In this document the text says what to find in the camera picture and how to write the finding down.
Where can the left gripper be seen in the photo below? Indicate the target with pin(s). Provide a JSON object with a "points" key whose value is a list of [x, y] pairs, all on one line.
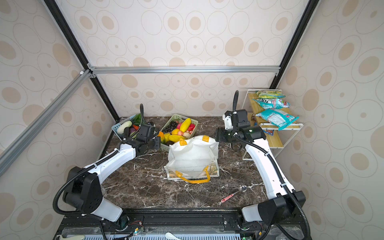
{"points": [[158, 143]]}

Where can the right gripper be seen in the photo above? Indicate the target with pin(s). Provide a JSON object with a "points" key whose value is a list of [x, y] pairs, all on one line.
{"points": [[219, 136]]}

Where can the white grocery bag yellow handles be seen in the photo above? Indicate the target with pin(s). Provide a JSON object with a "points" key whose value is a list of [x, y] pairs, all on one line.
{"points": [[194, 161]]}

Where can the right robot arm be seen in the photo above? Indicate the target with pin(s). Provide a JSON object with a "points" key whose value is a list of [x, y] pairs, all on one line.
{"points": [[284, 202]]}

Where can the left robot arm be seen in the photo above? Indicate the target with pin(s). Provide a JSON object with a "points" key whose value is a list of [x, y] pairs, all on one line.
{"points": [[82, 193]]}

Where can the teal snack bag middle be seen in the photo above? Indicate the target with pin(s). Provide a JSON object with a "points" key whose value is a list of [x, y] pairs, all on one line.
{"points": [[272, 103]]}

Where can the teal snack bag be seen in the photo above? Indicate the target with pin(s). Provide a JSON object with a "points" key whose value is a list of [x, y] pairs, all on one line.
{"points": [[277, 117], [272, 103]]}

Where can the teal snack bag front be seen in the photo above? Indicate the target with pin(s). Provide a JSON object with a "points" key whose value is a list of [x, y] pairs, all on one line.
{"points": [[277, 117]]}

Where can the yellow-green snack bag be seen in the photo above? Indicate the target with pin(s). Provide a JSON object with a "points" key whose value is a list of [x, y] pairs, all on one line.
{"points": [[270, 94]]}

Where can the orange-green papaya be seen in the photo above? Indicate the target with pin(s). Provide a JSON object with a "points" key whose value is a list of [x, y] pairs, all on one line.
{"points": [[162, 137]]}

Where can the green leafy vegetable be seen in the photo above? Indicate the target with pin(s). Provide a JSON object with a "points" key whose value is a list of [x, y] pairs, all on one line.
{"points": [[137, 119]]}

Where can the blue plastic basket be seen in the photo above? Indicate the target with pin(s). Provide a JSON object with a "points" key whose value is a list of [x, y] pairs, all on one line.
{"points": [[133, 128]]}

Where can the lying yellow mango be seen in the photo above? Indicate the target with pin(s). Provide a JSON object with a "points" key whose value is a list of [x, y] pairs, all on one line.
{"points": [[176, 138]]}

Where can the black grape bunch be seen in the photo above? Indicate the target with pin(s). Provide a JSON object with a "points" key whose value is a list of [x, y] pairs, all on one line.
{"points": [[170, 127]]}

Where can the blue snack packet lower shelf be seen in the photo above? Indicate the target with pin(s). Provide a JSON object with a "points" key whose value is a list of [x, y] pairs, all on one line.
{"points": [[269, 132]]}

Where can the green plastic basket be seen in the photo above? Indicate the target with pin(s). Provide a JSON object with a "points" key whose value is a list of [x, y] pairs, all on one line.
{"points": [[187, 134]]}

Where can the tall yellow mango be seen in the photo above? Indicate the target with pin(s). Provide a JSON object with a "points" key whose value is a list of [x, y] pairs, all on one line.
{"points": [[185, 125]]}

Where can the white wire wooden shelf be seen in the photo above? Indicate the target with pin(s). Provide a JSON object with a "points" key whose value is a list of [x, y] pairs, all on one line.
{"points": [[280, 139]]}

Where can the pink handled spoon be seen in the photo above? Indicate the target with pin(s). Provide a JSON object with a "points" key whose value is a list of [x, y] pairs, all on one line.
{"points": [[241, 189]]}

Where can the horizontal aluminium rail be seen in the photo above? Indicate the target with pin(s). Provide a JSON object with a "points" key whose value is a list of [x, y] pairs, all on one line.
{"points": [[185, 70]]}

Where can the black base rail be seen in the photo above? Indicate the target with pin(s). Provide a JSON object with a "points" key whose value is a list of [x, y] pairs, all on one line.
{"points": [[170, 224]]}

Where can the diagonal aluminium rail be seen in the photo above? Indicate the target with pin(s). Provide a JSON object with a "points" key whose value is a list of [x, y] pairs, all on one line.
{"points": [[22, 141]]}

